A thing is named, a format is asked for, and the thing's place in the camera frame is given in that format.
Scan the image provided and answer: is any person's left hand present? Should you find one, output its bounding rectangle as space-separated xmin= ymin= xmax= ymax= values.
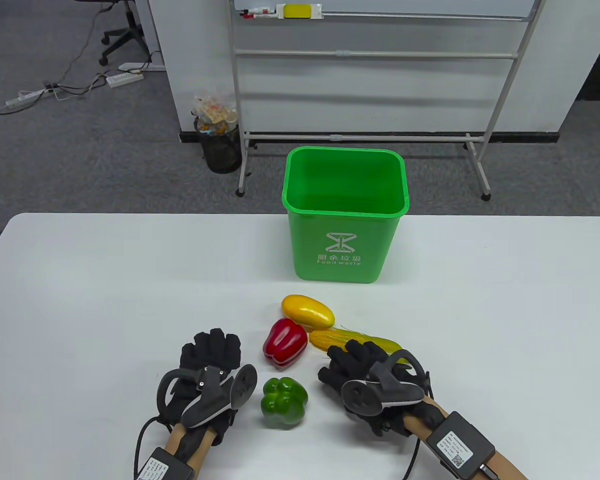
xmin=156 ymin=328 xmax=243 ymax=446

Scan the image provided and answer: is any person's right hand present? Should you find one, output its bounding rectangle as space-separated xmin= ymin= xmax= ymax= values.
xmin=318 ymin=340 xmax=451 ymax=437

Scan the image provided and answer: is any yellow corn cob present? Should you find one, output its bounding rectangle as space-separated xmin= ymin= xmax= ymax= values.
xmin=309 ymin=326 xmax=403 ymax=362

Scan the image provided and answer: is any grey hand controller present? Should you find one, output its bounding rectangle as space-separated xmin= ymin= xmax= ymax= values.
xmin=155 ymin=363 xmax=259 ymax=431
xmin=341 ymin=350 xmax=431 ymax=417

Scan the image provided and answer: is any yellow mango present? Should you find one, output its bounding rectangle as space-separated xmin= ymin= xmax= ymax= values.
xmin=281 ymin=294 xmax=336 ymax=331

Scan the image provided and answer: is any red bell pepper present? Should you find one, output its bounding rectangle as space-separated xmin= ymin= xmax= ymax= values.
xmin=262 ymin=318 xmax=309 ymax=368

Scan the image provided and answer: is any green bell pepper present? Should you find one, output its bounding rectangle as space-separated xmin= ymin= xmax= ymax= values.
xmin=260 ymin=377 xmax=309 ymax=429

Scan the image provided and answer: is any green food waste bin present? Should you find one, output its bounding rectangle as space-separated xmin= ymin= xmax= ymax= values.
xmin=281 ymin=145 xmax=410 ymax=284

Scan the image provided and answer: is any person's left forearm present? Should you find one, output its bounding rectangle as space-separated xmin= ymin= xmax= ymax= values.
xmin=165 ymin=422 xmax=216 ymax=480

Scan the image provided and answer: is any person's right forearm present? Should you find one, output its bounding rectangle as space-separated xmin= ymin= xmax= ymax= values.
xmin=402 ymin=395 xmax=531 ymax=480

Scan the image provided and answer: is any black left wrist box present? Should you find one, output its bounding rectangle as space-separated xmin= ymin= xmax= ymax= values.
xmin=136 ymin=447 xmax=196 ymax=480

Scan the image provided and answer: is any black wrist box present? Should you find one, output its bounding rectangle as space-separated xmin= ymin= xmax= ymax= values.
xmin=136 ymin=447 xmax=196 ymax=480
xmin=426 ymin=411 xmax=496 ymax=480

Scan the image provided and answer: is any black right wrist box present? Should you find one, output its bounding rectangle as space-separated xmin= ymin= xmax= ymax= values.
xmin=426 ymin=411 xmax=496 ymax=480

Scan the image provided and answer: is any black mesh trash can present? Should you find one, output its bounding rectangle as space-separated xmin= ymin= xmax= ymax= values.
xmin=194 ymin=120 xmax=243 ymax=175

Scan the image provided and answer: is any rubbish in clear bag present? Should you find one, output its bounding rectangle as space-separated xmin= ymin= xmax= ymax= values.
xmin=190 ymin=90 xmax=239 ymax=137

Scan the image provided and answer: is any long white power strip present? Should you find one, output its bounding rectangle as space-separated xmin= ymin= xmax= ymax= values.
xmin=106 ymin=72 xmax=145 ymax=89

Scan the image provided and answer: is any whiteboard stand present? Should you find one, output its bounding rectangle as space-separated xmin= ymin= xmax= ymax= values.
xmin=228 ymin=0 xmax=548 ymax=202

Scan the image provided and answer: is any small white power strip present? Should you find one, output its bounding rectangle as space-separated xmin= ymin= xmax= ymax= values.
xmin=6 ymin=89 xmax=46 ymax=107

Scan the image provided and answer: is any black office chair base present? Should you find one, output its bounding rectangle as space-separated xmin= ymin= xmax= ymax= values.
xmin=99 ymin=0 xmax=148 ymax=67

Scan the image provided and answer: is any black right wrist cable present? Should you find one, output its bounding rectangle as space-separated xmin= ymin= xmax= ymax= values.
xmin=402 ymin=435 xmax=423 ymax=480

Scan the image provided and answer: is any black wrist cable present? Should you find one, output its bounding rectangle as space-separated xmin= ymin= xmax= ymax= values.
xmin=132 ymin=415 xmax=161 ymax=480
xmin=402 ymin=435 xmax=423 ymax=480

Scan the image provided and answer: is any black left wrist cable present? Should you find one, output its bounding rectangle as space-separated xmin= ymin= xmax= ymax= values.
xmin=132 ymin=415 xmax=161 ymax=480

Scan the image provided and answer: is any black floor cable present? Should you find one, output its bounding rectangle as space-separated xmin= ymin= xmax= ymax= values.
xmin=0 ymin=10 xmax=112 ymax=116

